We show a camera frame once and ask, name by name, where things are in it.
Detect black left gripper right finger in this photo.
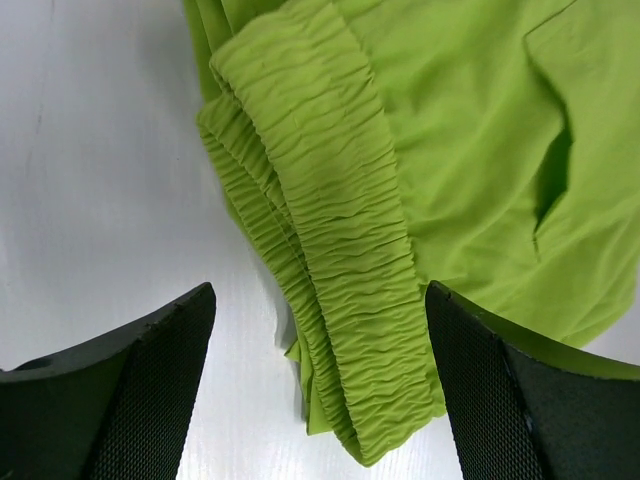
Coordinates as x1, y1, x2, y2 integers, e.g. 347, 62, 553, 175
425, 281, 639, 480

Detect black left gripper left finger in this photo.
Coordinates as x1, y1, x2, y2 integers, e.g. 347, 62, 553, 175
1, 283, 216, 479

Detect green shorts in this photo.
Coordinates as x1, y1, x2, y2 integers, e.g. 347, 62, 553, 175
184, 1, 639, 467

